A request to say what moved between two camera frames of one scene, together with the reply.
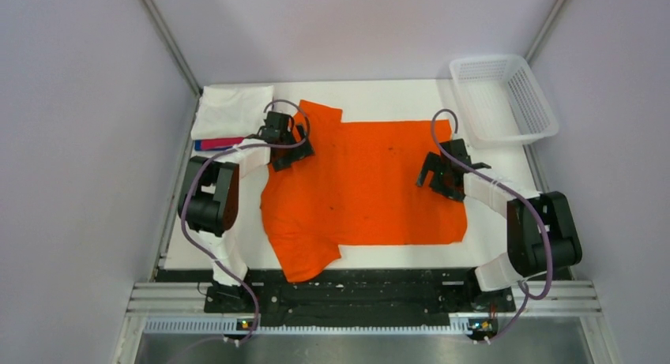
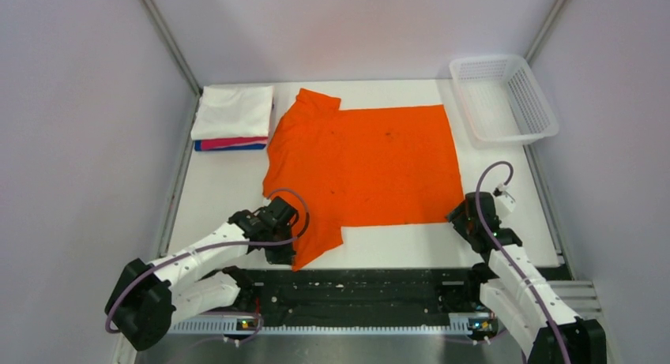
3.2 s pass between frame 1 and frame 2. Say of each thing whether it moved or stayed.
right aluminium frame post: stayed
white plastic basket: stayed
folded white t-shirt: stayed
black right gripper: moved
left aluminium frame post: stayed
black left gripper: moved
